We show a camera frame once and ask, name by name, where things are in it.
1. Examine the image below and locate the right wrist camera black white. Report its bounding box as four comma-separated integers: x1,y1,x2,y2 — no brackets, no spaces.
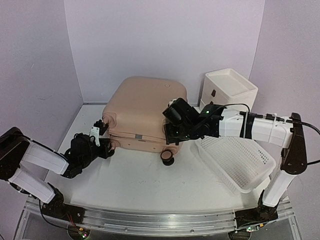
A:
162,98,199,126

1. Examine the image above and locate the pink hard-shell suitcase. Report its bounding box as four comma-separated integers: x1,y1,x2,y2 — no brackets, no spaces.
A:
102,76,187,166

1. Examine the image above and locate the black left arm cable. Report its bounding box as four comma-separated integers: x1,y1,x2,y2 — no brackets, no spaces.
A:
38,202,76,231

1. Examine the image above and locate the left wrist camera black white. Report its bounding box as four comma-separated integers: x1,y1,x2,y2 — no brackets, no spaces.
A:
89,119,109,147

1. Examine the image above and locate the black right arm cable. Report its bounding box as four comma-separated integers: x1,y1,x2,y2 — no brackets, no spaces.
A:
219,103,320,166

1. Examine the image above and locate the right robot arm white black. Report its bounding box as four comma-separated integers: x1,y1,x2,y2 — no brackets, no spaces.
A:
163,103,308,227

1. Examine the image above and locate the white three-drawer storage cabinet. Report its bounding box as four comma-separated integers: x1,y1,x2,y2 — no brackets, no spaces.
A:
199,68,258,111

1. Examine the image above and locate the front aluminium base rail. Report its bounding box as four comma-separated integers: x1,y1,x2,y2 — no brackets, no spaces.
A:
22,199,293,235

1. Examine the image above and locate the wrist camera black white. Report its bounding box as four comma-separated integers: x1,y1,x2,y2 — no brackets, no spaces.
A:
162,98,199,126
89,119,109,147

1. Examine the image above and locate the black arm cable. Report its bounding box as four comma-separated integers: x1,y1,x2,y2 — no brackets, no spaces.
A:
38,202,76,231
219,103,320,166

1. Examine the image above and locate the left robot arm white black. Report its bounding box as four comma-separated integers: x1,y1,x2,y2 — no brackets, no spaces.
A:
0,120,115,224

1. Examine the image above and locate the white perforated plastic basket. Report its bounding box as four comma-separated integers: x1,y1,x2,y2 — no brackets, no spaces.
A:
195,136,277,194

